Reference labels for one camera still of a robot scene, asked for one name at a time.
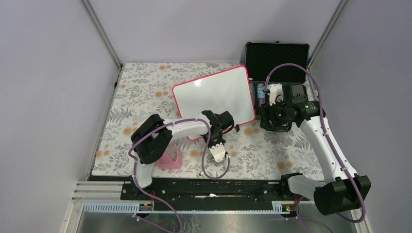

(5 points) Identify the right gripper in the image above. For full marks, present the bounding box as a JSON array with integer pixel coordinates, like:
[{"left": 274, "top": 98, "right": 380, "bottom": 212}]
[{"left": 258, "top": 97, "right": 292, "bottom": 131}]

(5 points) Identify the pink framed whiteboard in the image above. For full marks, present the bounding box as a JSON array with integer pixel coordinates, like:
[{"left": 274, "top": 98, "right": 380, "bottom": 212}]
[{"left": 172, "top": 66, "right": 256, "bottom": 125}]

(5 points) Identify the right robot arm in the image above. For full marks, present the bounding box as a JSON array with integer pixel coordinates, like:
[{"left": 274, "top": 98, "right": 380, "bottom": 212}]
[{"left": 258, "top": 84, "right": 371, "bottom": 216}]

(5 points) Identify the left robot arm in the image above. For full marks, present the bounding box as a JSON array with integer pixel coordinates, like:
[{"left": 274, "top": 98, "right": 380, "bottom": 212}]
[{"left": 128, "top": 110, "right": 240, "bottom": 200}]

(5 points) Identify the black poker chip case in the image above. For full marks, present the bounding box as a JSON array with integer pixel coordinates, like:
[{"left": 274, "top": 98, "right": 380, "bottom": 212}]
[{"left": 244, "top": 41, "right": 310, "bottom": 119}]

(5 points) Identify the pink eraser holder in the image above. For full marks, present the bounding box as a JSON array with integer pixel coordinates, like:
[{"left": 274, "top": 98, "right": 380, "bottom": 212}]
[{"left": 156, "top": 143, "right": 183, "bottom": 170}]

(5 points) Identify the floral tablecloth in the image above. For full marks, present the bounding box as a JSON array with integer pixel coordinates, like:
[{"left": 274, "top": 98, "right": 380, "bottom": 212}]
[{"left": 89, "top": 63, "right": 324, "bottom": 181}]

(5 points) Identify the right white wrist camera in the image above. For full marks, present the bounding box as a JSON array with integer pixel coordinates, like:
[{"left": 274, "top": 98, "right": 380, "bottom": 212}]
[{"left": 266, "top": 83, "right": 283, "bottom": 105}]

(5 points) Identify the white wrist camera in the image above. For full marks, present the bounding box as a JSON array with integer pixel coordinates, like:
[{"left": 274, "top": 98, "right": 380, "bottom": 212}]
[
  {"left": 266, "top": 83, "right": 283, "bottom": 105},
  {"left": 209, "top": 143, "right": 227, "bottom": 162}
]

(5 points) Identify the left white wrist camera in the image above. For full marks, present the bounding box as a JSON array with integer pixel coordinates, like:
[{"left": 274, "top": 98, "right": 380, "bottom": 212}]
[{"left": 209, "top": 143, "right": 227, "bottom": 162}]

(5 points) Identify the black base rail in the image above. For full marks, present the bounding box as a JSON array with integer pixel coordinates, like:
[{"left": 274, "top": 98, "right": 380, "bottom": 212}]
[{"left": 120, "top": 178, "right": 300, "bottom": 211}]

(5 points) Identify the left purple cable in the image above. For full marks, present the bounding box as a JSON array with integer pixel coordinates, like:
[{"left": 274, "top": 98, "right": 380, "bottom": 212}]
[{"left": 128, "top": 118, "right": 231, "bottom": 233}]

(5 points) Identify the purple cable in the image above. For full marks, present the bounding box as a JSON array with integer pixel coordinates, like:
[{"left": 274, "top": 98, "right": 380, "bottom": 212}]
[
  {"left": 128, "top": 118, "right": 231, "bottom": 233},
  {"left": 263, "top": 63, "right": 368, "bottom": 233}
]

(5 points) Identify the white slotted cable duct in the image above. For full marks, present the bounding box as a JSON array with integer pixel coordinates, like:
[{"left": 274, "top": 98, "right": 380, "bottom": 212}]
[{"left": 83, "top": 201, "right": 290, "bottom": 215}]

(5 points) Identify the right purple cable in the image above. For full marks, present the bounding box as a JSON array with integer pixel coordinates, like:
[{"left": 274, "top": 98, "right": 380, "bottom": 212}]
[{"left": 263, "top": 63, "right": 368, "bottom": 233}]

